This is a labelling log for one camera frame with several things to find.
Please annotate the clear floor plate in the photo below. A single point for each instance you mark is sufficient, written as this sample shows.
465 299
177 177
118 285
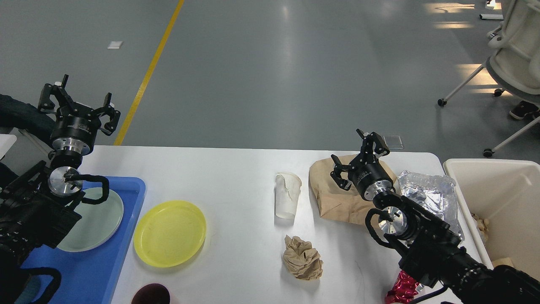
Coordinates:
393 141

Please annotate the black shoe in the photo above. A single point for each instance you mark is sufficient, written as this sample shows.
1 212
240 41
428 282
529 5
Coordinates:
524 109

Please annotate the yellow plastic plate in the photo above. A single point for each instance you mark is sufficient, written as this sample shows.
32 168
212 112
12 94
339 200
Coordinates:
170 234

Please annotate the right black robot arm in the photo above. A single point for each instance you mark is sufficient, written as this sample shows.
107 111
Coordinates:
429 250

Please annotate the brown paper bag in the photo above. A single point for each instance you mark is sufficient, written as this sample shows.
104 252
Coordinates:
333 202

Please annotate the white office chair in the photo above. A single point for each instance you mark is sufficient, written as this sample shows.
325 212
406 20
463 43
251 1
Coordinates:
515 64

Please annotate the pink mug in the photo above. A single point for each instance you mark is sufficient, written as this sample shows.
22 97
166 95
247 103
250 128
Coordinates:
153 293

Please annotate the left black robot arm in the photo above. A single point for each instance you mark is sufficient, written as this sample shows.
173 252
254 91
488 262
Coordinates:
38 206

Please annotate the white paper cup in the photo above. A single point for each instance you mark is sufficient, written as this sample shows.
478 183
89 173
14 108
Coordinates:
287 192

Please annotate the white floor marker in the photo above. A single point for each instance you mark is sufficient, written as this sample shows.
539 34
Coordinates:
115 45

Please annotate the blue plastic tray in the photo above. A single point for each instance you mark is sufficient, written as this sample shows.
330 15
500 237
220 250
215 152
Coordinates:
90 277

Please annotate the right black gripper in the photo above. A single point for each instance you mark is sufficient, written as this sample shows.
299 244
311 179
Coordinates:
371 178

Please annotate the crumpled brown paper ball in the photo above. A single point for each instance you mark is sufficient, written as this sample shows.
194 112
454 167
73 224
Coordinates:
301 259

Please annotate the crumpled aluminium foil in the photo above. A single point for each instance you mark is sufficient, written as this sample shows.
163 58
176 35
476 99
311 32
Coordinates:
434 193

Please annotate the dark clothed person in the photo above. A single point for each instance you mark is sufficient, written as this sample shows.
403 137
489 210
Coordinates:
16 114

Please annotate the pale green plate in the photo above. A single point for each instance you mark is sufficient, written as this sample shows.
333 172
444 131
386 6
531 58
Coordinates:
97 225

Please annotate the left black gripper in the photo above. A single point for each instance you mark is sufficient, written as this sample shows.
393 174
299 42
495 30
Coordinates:
76 132

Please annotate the beige waste bin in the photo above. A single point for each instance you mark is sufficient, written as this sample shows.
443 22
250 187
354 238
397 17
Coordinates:
500 202

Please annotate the red shiny wrapper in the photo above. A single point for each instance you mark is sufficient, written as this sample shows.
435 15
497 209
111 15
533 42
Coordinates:
404 290

